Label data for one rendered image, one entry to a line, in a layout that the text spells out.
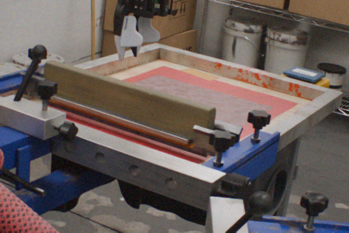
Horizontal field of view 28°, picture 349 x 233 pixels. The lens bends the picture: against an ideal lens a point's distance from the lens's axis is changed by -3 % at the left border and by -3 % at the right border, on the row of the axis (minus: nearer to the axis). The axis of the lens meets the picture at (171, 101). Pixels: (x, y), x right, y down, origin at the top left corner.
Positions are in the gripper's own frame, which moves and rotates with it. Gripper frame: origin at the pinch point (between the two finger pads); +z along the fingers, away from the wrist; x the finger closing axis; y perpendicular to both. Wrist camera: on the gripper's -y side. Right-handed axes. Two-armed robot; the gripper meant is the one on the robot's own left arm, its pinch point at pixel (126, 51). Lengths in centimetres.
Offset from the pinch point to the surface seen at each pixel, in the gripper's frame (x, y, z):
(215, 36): 368, -156, 82
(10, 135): -34.6, 1.2, 8.5
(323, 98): 50, 27, 13
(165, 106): -1.2, 11.1, 8.2
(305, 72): 77, 13, 15
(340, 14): 320, -48, 35
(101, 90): -1.2, -4.2, 9.1
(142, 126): -2.5, 7.3, 13.1
